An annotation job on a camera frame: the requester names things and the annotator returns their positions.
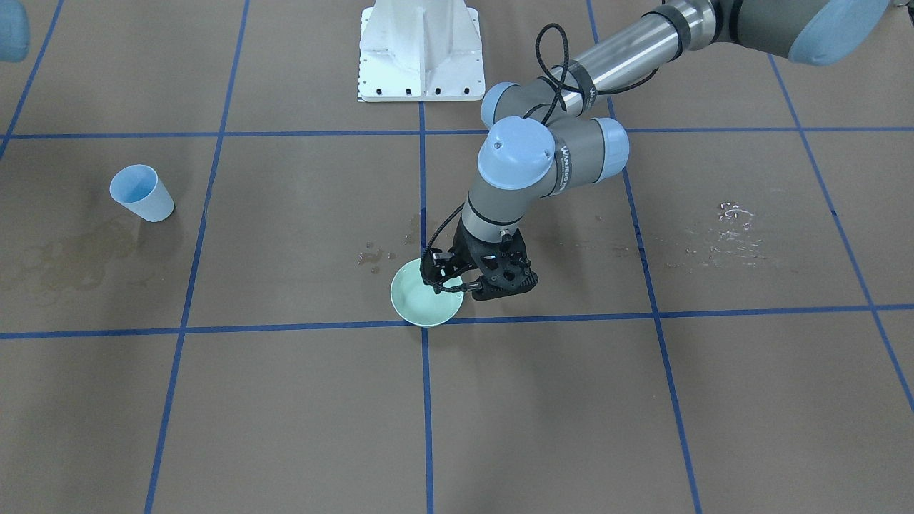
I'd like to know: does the mint green bowl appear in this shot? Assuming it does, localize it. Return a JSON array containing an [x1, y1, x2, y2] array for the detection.
[[391, 259, 464, 328]]

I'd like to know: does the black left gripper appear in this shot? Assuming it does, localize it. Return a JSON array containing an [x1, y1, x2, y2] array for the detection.
[[420, 221, 515, 295]]

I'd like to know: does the light blue plastic cup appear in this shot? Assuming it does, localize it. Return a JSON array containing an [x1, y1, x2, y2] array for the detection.
[[109, 165, 174, 223]]

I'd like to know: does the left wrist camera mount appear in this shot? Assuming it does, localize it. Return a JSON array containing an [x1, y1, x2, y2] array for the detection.
[[466, 231, 538, 301]]

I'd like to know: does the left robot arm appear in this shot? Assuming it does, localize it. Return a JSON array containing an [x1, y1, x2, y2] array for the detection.
[[420, 1, 888, 301]]

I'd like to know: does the white pedestal base plate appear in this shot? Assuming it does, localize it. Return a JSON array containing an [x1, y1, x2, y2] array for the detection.
[[357, 1, 486, 102]]

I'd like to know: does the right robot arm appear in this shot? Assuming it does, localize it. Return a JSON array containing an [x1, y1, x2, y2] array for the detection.
[[1, 0, 31, 63]]

